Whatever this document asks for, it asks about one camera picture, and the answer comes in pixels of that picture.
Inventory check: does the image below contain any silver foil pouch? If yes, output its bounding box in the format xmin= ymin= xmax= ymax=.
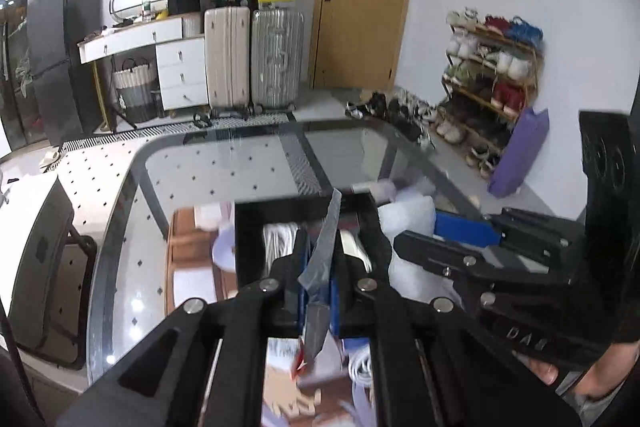
xmin=298 ymin=188 xmax=342 ymax=364

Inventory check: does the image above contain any white foam sheet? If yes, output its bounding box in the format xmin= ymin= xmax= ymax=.
xmin=378 ymin=195 xmax=461 ymax=305

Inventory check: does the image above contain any red printed plastic bag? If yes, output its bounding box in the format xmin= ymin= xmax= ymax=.
xmin=291 ymin=343 xmax=307 ymax=381

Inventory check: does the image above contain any person hand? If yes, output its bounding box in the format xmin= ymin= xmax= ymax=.
xmin=527 ymin=338 xmax=637 ymax=400

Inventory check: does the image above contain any black divided storage box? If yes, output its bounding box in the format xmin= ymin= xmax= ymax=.
xmin=233 ymin=193 xmax=396 ymax=327

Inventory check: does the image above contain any purple bag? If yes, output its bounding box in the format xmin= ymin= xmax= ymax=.
xmin=488 ymin=107 xmax=550 ymax=198

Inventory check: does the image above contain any wooden shoe rack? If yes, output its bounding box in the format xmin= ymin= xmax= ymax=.
xmin=436 ymin=8 xmax=544 ymax=182

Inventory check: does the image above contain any silver hard suitcase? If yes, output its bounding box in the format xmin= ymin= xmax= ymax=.
xmin=250 ymin=9 xmax=304 ymax=113

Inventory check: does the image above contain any black chair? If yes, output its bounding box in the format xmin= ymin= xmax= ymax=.
xmin=1 ymin=173 xmax=98 ymax=371

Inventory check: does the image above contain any striped laundry basket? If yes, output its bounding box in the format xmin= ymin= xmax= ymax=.
xmin=112 ymin=57 xmax=156 ymax=124

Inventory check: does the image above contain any beige hard suitcase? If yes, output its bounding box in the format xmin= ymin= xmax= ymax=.
xmin=204 ymin=6 xmax=250 ymax=110

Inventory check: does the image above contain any white drawer desk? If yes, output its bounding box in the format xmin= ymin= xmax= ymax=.
xmin=78 ymin=12 xmax=208 ymax=112

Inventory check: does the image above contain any black refrigerator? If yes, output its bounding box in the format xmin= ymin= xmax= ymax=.
xmin=1 ymin=0 xmax=103 ymax=146

